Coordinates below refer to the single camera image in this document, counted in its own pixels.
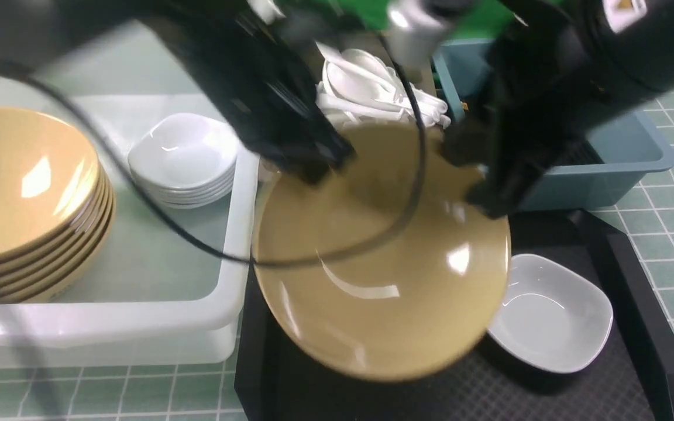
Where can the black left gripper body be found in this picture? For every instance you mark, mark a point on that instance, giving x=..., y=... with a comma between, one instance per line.
x=255, y=73

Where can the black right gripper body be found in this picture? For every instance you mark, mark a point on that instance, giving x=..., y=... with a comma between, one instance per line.
x=542, y=96

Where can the white sauce dish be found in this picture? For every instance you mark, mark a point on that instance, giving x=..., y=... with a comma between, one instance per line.
x=551, y=318

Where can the yellow noodle bowl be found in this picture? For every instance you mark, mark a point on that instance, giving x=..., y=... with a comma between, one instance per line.
x=406, y=309

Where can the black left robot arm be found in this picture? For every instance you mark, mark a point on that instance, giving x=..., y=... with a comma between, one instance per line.
x=35, y=34

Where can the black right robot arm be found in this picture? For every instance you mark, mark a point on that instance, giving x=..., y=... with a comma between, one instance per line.
x=639, y=44

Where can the blue plastic chopstick bin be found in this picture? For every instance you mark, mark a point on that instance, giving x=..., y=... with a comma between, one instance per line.
x=614, y=158

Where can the pile of white spoons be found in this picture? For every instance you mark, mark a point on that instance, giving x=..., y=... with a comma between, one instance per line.
x=357, y=87

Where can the green backdrop cloth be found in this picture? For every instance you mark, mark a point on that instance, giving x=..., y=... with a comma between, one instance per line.
x=485, y=22

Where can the stack of white dishes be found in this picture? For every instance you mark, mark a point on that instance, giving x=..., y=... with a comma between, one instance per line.
x=186, y=161

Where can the brown plastic spoon bin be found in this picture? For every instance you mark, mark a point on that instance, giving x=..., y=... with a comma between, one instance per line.
x=433, y=110

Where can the large white plastic tub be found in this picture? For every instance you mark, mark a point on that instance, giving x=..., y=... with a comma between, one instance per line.
x=148, y=297

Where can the stack of yellow bowls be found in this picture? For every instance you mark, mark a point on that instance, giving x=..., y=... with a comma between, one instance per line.
x=57, y=206

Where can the black serving tray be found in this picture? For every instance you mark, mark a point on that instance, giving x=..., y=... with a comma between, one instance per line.
x=632, y=378

